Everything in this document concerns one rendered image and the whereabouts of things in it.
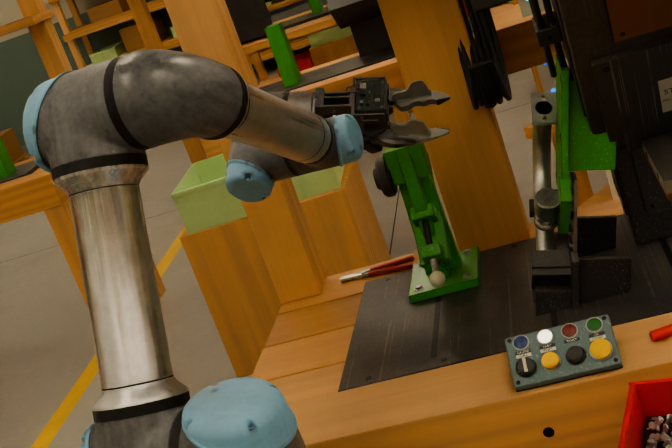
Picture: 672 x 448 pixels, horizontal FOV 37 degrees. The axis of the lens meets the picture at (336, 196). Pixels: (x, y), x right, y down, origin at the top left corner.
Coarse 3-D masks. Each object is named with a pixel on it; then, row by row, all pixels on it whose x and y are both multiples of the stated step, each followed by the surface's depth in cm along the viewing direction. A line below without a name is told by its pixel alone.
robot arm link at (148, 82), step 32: (128, 64) 117; (160, 64) 117; (192, 64) 118; (128, 96) 115; (160, 96) 116; (192, 96) 117; (224, 96) 120; (256, 96) 129; (128, 128) 117; (160, 128) 117; (192, 128) 119; (224, 128) 123; (256, 128) 130; (288, 128) 136; (320, 128) 145; (352, 128) 152; (288, 160) 153; (320, 160) 149; (352, 160) 152
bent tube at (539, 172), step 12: (540, 96) 160; (552, 96) 160; (540, 108) 162; (552, 108) 159; (540, 120) 158; (552, 120) 158; (540, 132) 163; (540, 144) 166; (540, 156) 167; (540, 168) 168; (540, 180) 168; (540, 240) 163; (552, 240) 162
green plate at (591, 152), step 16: (560, 80) 149; (560, 96) 151; (576, 96) 150; (560, 112) 151; (576, 112) 151; (560, 128) 152; (576, 128) 152; (560, 144) 153; (576, 144) 152; (592, 144) 152; (608, 144) 152; (560, 160) 154; (576, 160) 153; (592, 160) 153; (608, 160) 152; (560, 176) 155
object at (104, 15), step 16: (48, 0) 1104; (112, 0) 1109; (160, 0) 1096; (272, 0) 1099; (288, 0) 1082; (64, 16) 1117; (80, 16) 1160; (96, 16) 1118; (112, 16) 1108; (128, 16) 1101; (160, 16) 1141; (64, 32) 1119; (80, 32) 1112; (128, 32) 1119; (160, 32) 1128; (112, 48) 1123; (128, 48) 1125; (144, 48) 1116; (80, 64) 1129
